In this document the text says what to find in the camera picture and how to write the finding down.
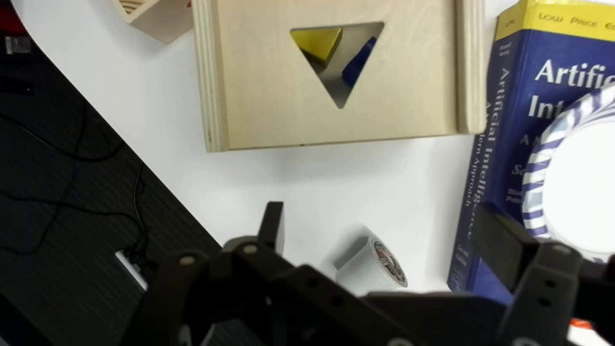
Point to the blue artificial intelligence book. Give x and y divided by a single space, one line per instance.
506 96

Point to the small white cup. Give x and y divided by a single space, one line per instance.
366 265

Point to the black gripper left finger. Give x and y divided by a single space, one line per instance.
212 300

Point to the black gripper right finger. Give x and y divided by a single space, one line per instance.
545 288

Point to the wooden open tray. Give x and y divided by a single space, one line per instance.
157 15

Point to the wooden shape sorter box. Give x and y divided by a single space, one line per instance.
207 77

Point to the yellow block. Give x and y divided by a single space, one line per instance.
318 40

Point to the blue striped paper plate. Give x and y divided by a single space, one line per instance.
578 184

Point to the blue block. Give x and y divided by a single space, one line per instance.
360 59

